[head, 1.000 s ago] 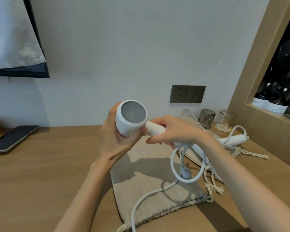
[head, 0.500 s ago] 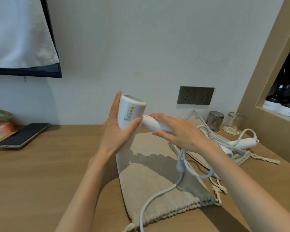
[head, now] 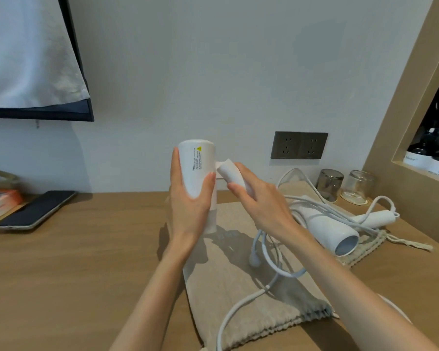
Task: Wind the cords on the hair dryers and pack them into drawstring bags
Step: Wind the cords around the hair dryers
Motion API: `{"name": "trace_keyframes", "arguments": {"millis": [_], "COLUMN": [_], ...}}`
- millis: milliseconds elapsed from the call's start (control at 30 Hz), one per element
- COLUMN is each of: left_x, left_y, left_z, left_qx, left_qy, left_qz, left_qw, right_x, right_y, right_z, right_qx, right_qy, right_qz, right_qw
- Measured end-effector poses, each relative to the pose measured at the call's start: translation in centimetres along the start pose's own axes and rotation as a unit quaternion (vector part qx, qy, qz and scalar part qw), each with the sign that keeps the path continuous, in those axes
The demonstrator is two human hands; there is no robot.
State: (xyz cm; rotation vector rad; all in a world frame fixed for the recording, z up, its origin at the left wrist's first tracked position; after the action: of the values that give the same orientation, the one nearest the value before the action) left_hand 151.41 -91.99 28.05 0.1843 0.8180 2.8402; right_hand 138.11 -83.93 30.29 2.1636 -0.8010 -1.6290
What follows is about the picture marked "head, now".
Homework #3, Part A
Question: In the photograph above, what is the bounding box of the person's left hand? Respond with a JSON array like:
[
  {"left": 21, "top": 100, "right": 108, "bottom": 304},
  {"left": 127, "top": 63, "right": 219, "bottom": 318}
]
[{"left": 169, "top": 146, "right": 217, "bottom": 258}]

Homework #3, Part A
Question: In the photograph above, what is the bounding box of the white cloth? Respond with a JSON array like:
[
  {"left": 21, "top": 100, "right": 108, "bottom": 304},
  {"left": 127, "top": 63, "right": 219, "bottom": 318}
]
[{"left": 0, "top": 0, "right": 90, "bottom": 108}]

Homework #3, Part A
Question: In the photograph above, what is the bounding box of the black television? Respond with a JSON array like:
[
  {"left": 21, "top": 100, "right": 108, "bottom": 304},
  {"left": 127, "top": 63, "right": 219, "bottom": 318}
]
[{"left": 0, "top": 0, "right": 95, "bottom": 122}]

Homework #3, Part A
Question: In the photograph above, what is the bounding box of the round beige dish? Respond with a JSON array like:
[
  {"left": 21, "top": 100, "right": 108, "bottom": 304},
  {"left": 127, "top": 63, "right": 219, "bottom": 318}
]
[{"left": 0, "top": 168, "right": 21, "bottom": 189}]

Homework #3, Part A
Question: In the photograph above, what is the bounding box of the dark grey wall socket panel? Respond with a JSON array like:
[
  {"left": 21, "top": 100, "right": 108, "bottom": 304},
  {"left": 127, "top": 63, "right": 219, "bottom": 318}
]
[{"left": 270, "top": 131, "right": 329, "bottom": 160}]

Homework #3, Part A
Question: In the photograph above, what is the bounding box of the beige drawstring bag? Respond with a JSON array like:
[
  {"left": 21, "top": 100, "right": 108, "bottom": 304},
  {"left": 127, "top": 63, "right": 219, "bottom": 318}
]
[
  {"left": 164, "top": 200, "right": 339, "bottom": 351},
  {"left": 278, "top": 180, "right": 434, "bottom": 269}
]

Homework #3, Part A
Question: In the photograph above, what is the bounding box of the person's right hand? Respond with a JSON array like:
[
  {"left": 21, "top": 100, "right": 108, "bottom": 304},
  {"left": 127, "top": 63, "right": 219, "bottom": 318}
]
[{"left": 226, "top": 162, "right": 304, "bottom": 245}]

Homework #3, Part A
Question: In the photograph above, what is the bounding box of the person's right forearm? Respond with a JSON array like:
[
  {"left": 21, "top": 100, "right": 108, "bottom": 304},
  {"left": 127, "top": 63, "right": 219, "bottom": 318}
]
[{"left": 274, "top": 226, "right": 439, "bottom": 351}]

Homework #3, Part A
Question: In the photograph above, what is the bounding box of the clear glass cup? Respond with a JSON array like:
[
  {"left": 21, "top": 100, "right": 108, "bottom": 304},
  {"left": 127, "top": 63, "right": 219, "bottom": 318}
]
[{"left": 342, "top": 170, "right": 376, "bottom": 205}]

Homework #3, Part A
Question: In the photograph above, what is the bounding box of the black smartphone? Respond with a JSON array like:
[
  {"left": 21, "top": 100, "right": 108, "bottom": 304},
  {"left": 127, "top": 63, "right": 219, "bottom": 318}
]
[{"left": 0, "top": 190, "right": 78, "bottom": 231}]

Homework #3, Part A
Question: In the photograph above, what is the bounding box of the wooden niche frame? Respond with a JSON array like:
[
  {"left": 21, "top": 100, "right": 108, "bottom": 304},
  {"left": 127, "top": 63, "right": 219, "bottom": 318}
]
[{"left": 362, "top": 0, "right": 439, "bottom": 249}]

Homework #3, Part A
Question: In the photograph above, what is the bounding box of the round gold-rimmed coaster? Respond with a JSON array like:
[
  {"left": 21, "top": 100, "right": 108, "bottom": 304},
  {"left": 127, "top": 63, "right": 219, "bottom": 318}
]
[{"left": 339, "top": 192, "right": 369, "bottom": 206}]

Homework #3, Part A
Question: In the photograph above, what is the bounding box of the grey smoked glass cup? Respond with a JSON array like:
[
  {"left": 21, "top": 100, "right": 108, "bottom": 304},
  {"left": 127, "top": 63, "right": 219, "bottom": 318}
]
[{"left": 316, "top": 168, "right": 344, "bottom": 203}]

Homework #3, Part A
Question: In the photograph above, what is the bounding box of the white hair dryer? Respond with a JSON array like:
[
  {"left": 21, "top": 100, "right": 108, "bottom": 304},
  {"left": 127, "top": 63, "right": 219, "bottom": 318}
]
[
  {"left": 177, "top": 139, "right": 257, "bottom": 234},
  {"left": 290, "top": 195, "right": 400, "bottom": 257}
]

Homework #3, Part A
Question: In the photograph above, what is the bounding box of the person's left forearm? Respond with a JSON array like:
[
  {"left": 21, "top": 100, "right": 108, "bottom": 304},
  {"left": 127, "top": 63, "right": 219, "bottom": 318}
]
[{"left": 109, "top": 241, "right": 205, "bottom": 351}]

